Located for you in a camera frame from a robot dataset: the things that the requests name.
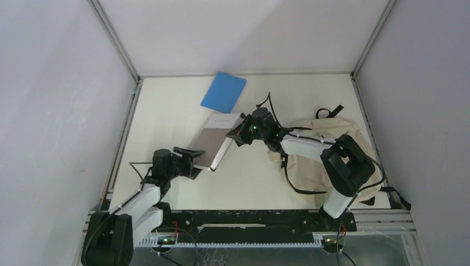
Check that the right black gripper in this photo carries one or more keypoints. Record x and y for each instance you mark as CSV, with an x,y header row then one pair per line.
x,y
239,134

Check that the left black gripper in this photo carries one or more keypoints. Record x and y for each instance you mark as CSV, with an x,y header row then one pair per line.
x,y
187,161

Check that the grey and white book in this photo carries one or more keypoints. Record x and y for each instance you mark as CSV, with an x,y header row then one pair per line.
x,y
212,139

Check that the blue notebook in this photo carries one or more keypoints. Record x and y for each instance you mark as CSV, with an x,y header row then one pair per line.
x,y
223,93

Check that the beige canvas student bag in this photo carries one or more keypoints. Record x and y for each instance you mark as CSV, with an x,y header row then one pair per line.
x,y
308,177

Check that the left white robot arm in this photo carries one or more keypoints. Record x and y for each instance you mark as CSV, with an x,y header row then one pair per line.
x,y
112,235

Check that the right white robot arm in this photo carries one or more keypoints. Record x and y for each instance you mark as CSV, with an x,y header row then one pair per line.
x,y
346,165

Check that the black mounting rail base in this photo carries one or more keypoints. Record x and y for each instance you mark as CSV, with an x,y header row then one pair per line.
x,y
252,227

